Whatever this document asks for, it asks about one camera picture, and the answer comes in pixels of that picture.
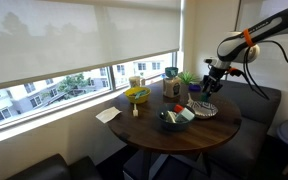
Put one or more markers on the cream mug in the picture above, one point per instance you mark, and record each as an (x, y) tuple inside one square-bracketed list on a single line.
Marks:
[(134, 81)]

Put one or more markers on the green tree outside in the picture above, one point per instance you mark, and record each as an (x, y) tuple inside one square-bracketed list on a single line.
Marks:
[(72, 83)]

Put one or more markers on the grey blue block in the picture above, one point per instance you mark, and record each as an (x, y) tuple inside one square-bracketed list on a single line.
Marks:
[(186, 115)]

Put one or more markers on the white roller blind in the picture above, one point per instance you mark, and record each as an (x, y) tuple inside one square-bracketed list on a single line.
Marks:
[(84, 36)]

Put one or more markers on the white paper sheet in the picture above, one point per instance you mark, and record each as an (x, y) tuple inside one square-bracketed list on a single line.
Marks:
[(108, 114)]

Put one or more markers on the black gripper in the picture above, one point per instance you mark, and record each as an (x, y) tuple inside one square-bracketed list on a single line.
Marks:
[(214, 79)]

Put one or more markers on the teal object in yellow bowl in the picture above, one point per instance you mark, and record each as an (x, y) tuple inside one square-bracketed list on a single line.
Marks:
[(140, 94)]

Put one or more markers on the blue white patterned plate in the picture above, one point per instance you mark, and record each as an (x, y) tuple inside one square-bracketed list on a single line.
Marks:
[(204, 110)]

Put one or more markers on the small purple bowl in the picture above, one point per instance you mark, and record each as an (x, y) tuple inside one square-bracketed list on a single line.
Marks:
[(194, 87)]

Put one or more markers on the jar with teal lid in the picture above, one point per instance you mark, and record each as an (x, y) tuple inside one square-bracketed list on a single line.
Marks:
[(172, 87)]

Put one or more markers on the dark blue bowl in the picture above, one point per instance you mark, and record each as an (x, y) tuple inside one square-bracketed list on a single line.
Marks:
[(174, 126)]

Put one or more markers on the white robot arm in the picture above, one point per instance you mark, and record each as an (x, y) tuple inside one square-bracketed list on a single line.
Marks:
[(270, 25)]

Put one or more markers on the white green block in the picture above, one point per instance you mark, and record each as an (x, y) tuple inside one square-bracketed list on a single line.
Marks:
[(171, 117)]

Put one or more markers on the white spoon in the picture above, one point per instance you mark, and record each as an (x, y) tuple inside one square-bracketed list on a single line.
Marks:
[(190, 99)]

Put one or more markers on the window frame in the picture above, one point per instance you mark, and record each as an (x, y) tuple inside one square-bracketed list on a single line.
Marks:
[(112, 78)]

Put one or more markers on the white building outside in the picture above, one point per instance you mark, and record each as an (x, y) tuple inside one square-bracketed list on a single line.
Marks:
[(34, 100)]

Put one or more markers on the grey sofa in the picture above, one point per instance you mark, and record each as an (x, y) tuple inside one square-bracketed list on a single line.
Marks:
[(250, 140)]

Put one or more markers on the red block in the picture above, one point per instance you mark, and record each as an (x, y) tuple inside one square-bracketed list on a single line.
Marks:
[(178, 108)]

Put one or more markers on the teal blue block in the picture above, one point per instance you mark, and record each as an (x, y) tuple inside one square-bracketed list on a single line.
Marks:
[(204, 98)]

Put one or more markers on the yellow bowl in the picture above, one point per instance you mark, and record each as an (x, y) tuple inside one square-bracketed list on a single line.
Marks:
[(136, 97)]

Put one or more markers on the grey table pedestal base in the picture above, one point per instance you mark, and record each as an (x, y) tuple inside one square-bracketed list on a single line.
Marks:
[(157, 166)]

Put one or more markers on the small green plant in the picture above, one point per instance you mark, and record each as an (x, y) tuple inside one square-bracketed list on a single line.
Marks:
[(188, 77)]

